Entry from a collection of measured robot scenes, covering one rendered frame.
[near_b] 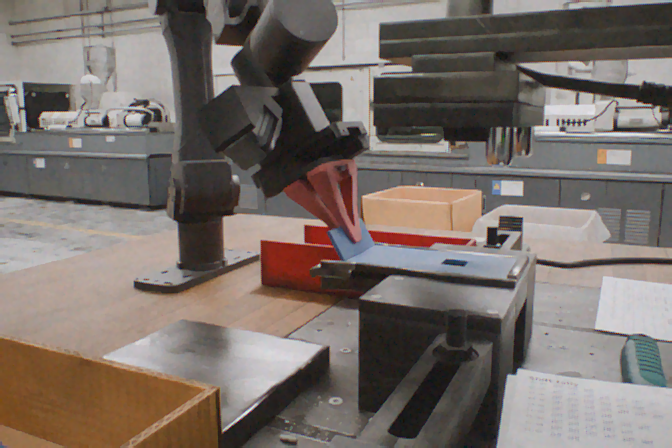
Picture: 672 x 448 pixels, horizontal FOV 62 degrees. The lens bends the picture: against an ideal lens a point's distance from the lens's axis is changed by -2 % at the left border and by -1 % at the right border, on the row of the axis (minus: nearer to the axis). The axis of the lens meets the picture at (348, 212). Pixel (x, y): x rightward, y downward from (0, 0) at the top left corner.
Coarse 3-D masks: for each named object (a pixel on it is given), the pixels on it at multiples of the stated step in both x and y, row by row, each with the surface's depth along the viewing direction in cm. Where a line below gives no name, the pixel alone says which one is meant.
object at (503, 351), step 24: (528, 288) 49; (528, 312) 50; (360, 336) 40; (384, 336) 39; (408, 336) 38; (432, 336) 38; (504, 336) 37; (528, 336) 52; (360, 360) 40; (384, 360) 39; (408, 360) 39; (504, 360) 38; (360, 384) 41; (384, 384) 40; (504, 384) 39; (360, 408) 41; (480, 408) 37; (480, 432) 37
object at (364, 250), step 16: (336, 240) 49; (368, 240) 54; (352, 256) 50; (368, 256) 50; (384, 256) 50; (400, 256) 50; (416, 256) 50; (432, 256) 50; (448, 256) 50; (464, 256) 50; (480, 256) 50; (464, 272) 45; (480, 272) 45; (496, 272) 45
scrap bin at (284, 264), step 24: (264, 240) 71; (312, 240) 81; (384, 240) 77; (408, 240) 75; (432, 240) 74; (456, 240) 73; (264, 264) 72; (288, 264) 70; (312, 264) 69; (312, 288) 69
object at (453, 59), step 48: (480, 0) 41; (384, 48) 42; (432, 48) 41; (480, 48) 39; (528, 48) 38; (576, 48) 37; (624, 48) 36; (384, 96) 39; (432, 96) 38; (480, 96) 37; (528, 96) 40; (528, 144) 49
